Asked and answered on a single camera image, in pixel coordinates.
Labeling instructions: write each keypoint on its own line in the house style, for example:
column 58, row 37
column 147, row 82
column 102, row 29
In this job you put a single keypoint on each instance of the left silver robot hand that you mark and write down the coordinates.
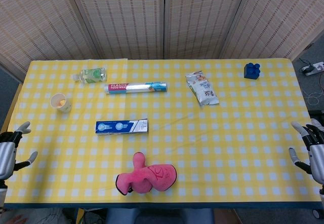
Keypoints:
column 6, row 155

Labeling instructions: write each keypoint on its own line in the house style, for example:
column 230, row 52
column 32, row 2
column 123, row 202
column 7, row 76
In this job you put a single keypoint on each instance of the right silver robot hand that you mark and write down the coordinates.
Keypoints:
column 317, row 158

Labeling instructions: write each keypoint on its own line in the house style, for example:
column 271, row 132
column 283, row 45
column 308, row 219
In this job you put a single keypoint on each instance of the blue toothpaste box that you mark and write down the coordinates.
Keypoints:
column 121, row 127

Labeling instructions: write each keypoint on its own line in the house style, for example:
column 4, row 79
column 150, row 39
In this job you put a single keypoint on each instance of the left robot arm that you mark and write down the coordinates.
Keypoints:
column 2, row 186

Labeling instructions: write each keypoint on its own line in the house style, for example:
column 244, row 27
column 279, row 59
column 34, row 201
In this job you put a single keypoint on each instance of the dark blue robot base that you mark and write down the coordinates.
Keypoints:
column 159, row 216

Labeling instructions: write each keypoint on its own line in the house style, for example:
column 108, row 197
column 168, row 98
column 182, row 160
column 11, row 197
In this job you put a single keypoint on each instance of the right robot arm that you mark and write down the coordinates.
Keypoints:
column 322, row 191

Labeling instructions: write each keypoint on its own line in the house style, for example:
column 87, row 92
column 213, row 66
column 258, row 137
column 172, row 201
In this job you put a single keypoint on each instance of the plastic food wrap box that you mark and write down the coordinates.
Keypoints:
column 136, row 87

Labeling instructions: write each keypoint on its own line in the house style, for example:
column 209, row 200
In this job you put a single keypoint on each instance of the paper cup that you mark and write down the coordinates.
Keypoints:
column 60, row 103

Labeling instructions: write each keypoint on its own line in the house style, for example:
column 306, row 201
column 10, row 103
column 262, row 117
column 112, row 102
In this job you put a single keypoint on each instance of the white power strip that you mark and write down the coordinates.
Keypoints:
column 315, row 68

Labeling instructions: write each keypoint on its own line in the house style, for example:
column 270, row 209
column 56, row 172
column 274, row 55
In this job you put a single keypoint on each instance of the blue building block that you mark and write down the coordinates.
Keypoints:
column 252, row 70

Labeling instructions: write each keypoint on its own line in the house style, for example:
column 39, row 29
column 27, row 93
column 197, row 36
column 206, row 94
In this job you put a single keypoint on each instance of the clear plastic bottle green label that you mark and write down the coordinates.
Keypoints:
column 92, row 75

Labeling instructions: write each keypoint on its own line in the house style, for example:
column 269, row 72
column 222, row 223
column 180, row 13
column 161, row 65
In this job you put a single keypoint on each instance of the yellow checked tablecloth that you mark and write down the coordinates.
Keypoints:
column 192, row 137

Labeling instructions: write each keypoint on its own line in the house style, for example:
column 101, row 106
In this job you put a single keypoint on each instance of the white snack packet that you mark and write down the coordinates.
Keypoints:
column 202, row 88

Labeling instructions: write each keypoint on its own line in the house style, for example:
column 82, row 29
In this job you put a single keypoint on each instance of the pink plush toy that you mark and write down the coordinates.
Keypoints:
column 149, row 177

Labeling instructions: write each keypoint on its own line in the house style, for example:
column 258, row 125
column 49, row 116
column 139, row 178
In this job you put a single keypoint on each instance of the bamboo folding screen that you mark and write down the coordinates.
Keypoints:
column 162, row 18

